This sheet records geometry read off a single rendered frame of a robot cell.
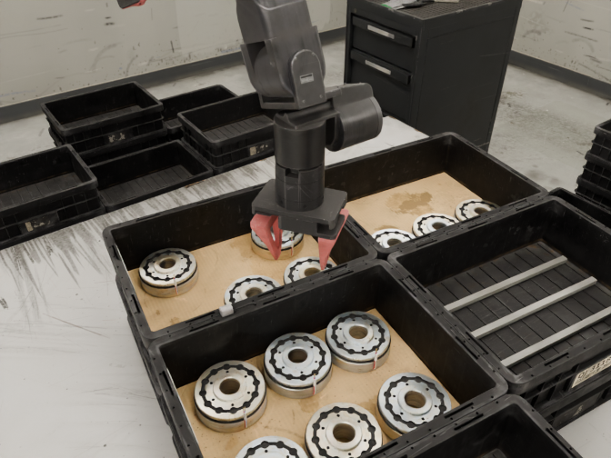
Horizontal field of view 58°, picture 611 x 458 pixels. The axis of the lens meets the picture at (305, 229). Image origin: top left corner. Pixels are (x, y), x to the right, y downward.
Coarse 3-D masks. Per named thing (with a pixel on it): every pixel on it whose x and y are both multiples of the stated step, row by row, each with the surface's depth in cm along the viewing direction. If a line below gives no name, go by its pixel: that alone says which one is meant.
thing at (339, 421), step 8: (328, 424) 74; (336, 424) 74; (344, 424) 74; (352, 424) 74; (328, 432) 73; (360, 432) 73; (328, 440) 72; (336, 440) 72; (352, 440) 72; (360, 440) 72; (336, 448) 71; (344, 448) 71; (352, 448) 71
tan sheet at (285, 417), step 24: (408, 360) 87; (192, 384) 83; (336, 384) 83; (360, 384) 83; (192, 408) 80; (288, 408) 80; (312, 408) 80; (216, 432) 77; (240, 432) 77; (264, 432) 77; (288, 432) 77; (216, 456) 74
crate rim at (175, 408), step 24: (360, 264) 90; (384, 264) 90; (312, 288) 85; (408, 288) 86; (240, 312) 81; (432, 312) 81; (168, 336) 78; (456, 336) 78; (480, 360) 74; (168, 384) 73; (504, 384) 71; (168, 408) 71; (456, 408) 68; (192, 432) 66; (408, 432) 66; (432, 432) 66; (192, 456) 63; (384, 456) 63
